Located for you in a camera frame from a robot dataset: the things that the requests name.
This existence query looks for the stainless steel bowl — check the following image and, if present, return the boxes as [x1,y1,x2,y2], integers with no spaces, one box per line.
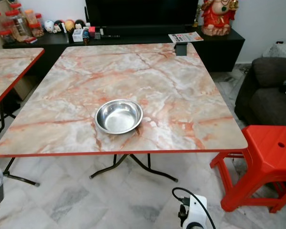
[94,99,144,135]

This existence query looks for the red plastic stool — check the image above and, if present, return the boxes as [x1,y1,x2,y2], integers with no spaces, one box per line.
[210,125,286,214]

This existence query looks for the dark grey sofa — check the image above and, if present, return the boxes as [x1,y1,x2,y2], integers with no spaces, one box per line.
[235,57,286,130]

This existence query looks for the black television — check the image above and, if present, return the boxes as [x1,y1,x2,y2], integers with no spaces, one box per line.
[85,0,199,27]

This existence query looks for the dark grey table clip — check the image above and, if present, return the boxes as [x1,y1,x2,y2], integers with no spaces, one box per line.
[175,42,188,56]

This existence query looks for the grey patterned cushion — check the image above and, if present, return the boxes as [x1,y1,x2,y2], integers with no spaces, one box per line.
[262,43,286,59]

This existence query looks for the orange snack jar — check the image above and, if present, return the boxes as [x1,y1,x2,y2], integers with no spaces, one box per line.
[24,10,36,27]

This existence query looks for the red gold figurine statue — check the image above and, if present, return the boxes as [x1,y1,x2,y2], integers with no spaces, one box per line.
[200,0,239,37]

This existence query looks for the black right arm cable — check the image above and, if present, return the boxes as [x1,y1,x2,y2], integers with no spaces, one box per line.
[172,187,216,229]

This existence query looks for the small jar red lid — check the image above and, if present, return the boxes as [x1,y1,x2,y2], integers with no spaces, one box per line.
[31,14,44,38]
[0,30,15,44]

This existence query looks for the small white box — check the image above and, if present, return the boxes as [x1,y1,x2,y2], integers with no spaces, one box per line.
[72,29,84,42]

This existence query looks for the white blue plush toy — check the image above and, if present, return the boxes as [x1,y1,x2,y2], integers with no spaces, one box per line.
[44,20,55,33]

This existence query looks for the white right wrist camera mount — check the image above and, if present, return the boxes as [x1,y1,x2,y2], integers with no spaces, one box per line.
[185,195,208,229]

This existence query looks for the printed paper leaflet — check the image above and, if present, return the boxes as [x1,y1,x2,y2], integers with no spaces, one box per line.
[168,32,204,43]

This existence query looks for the large clear jar red lid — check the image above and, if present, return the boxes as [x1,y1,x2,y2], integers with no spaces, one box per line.
[6,10,27,42]

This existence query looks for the black metal table legs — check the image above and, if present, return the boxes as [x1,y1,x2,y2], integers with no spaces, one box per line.
[0,103,40,187]
[90,153,179,183]

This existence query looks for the yellow plush toy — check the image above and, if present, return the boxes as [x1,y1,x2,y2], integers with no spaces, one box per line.
[64,19,75,32]

